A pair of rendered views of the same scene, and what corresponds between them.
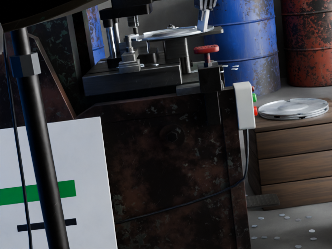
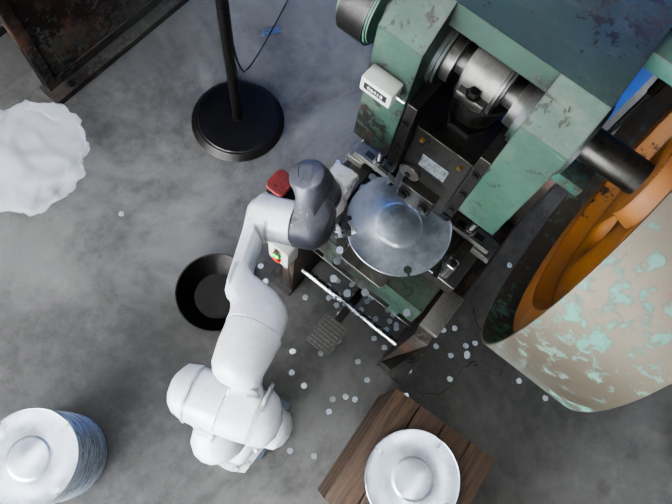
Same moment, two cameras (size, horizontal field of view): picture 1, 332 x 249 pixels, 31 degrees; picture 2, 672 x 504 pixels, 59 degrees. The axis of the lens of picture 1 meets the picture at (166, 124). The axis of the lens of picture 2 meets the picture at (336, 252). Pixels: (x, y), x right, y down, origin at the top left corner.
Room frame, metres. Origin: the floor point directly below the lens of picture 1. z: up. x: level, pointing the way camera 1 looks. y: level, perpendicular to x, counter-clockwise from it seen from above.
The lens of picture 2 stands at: (2.10, -0.68, 2.27)
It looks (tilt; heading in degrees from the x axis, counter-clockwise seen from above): 72 degrees down; 110
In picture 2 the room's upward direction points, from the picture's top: 16 degrees clockwise
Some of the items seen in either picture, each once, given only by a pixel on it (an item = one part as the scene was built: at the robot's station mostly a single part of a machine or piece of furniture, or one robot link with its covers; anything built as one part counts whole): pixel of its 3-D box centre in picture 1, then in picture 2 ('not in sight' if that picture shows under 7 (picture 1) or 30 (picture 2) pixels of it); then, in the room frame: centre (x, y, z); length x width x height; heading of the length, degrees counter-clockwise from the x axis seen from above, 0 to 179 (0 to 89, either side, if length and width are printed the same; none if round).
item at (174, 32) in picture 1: (170, 33); (399, 224); (2.02, -0.06, 0.78); 0.29 x 0.29 x 0.01
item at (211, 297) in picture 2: not in sight; (216, 293); (1.57, -0.40, 0.04); 0.30 x 0.30 x 0.07
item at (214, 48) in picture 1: (207, 60); (280, 187); (1.69, -0.14, 0.72); 0.07 x 0.06 x 0.08; 87
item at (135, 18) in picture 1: (133, 20); not in sight; (2.03, 0.06, 0.84); 0.05 x 0.03 x 0.04; 177
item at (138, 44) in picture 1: (135, 45); not in sight; (2.03, 0.07, 0.76); 0.15 x 0.09 x 0.05; 177
